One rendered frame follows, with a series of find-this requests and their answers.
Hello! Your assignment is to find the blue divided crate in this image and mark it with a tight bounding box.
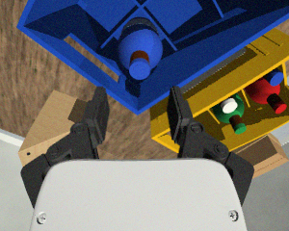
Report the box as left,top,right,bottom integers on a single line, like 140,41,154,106
16,0,289,116

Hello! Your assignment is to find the green bottle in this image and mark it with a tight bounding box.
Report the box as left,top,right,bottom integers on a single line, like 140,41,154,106
212,92,247,135

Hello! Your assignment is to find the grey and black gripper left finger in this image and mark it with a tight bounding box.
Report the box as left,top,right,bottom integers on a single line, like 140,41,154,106
20,87,110,209

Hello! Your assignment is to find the red bottle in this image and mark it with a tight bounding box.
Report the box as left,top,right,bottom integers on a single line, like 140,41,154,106
244,77,287,114

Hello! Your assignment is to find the yellow plastic crate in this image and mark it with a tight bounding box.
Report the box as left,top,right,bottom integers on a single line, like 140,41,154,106
149,28,289,153

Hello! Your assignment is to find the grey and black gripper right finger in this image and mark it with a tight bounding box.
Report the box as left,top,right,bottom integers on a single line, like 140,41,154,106
167,86,254,207

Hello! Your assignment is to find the blue bottle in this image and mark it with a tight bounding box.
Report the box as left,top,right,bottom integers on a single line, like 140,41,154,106
262,68,284,87
117,17,163,80

